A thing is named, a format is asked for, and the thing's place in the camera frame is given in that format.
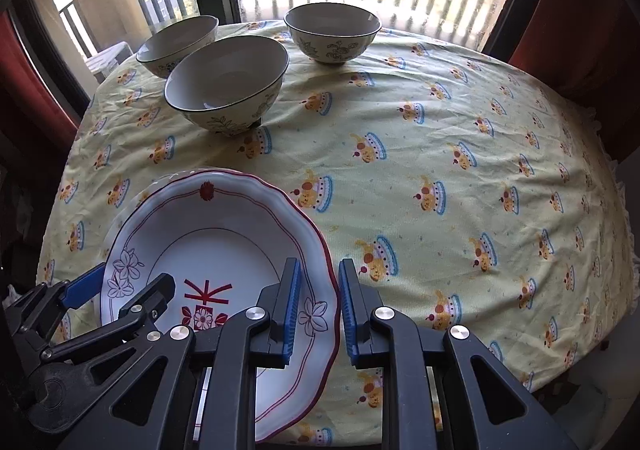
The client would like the floral ceramic bowl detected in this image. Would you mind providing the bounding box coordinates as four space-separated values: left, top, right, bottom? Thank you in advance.
164 36 290 136
136 15 219 79
284 2 382 64

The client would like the yellow printed tablecloth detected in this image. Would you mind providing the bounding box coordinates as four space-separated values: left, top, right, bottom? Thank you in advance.
34 18 634 448

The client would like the right red curtain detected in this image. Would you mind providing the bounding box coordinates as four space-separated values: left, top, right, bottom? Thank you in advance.
506 0 640 101

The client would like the white air conditioner unit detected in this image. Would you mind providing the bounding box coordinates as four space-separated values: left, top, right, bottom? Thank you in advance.
85 41 134 84

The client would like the left red curtain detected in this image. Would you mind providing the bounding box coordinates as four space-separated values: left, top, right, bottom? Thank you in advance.
1 11 77 149

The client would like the red curtain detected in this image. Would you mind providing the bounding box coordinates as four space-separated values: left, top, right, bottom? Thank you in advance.
506 0 640 101
1 11 77 149

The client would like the white beaded yellow-flower plate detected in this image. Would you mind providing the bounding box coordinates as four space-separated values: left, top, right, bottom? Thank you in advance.
96 167 209 263

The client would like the white red-pattern scalloped dish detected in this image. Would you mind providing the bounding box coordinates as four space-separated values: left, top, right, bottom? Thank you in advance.
99 169 340 442

